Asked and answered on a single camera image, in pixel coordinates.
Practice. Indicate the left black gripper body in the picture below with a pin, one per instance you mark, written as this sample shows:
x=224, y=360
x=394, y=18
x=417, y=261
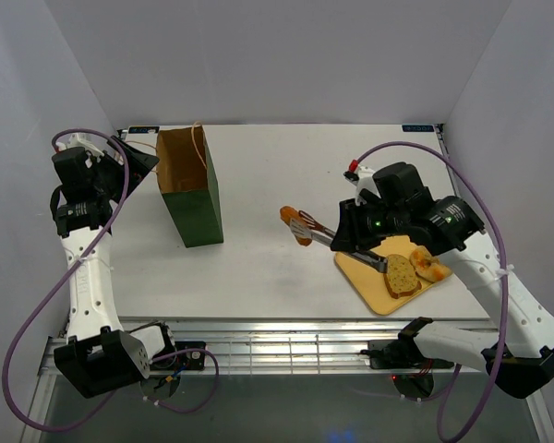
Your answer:
x=110, y=177

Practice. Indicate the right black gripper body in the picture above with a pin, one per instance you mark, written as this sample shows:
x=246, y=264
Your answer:
x=367, y=224

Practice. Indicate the green paper bag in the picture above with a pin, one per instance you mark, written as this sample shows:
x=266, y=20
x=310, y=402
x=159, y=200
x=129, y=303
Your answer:
x=184, y=188

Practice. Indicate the orange bagel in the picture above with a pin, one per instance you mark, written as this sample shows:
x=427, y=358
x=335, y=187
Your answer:
x=427, y=266

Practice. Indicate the sliced seeded bread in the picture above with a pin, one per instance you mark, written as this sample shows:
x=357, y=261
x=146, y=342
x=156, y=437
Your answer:
x=400, y=277

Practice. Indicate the metal tongs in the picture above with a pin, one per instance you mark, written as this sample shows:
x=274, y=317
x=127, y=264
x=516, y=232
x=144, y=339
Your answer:
x=329, y=238

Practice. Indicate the long brown bread roll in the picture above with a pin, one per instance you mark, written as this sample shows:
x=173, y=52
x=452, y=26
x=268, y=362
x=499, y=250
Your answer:
x=297, y=225

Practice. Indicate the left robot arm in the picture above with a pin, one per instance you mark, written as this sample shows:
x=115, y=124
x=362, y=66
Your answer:
x=99, y=355

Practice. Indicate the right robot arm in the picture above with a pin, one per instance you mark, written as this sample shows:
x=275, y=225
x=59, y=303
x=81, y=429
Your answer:
x=520, y=355

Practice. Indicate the yellow tray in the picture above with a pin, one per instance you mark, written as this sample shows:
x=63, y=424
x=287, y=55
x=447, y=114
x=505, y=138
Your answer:
x=369, y=283

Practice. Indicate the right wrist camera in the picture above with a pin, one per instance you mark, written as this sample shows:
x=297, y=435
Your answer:
x=361, y=177

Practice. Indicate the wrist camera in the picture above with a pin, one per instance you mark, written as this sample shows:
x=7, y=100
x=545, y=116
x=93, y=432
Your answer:
x=79, y=140
x=361, y=177

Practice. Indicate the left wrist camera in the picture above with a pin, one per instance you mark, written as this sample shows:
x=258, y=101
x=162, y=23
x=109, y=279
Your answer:
x=79, y=140

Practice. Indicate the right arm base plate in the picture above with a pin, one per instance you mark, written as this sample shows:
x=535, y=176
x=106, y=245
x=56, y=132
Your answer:
x=398, y=355

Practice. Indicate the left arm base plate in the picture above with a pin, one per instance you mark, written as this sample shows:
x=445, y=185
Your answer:
x=192, y=360

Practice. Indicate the aluminium rail frame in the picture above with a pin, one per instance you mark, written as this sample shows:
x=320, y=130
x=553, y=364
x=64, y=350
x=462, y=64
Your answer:
x=275, y=347

